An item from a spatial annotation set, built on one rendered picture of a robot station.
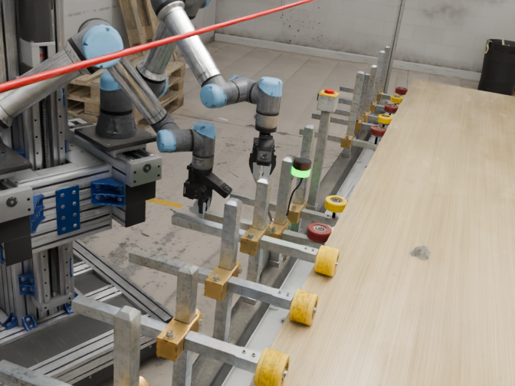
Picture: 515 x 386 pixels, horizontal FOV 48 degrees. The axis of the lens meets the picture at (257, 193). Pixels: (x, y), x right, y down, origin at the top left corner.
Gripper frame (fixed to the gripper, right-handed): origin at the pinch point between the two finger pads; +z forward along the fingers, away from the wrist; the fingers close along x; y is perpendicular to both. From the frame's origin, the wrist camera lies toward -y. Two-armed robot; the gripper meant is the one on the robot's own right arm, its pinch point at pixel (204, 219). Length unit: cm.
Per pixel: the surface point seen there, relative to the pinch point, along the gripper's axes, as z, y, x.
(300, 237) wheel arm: -3.5, -36.1, 1.4
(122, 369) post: -21, -27, 98
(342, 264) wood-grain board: -7, -53, 18
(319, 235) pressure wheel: -7.4, -42.5, 3.9
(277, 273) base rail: 12.6, -29.9, 1.4
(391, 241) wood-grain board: -7, -65, -4
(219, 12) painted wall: 37, 306, -732
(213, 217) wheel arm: -2.6, -4.0, 1.5
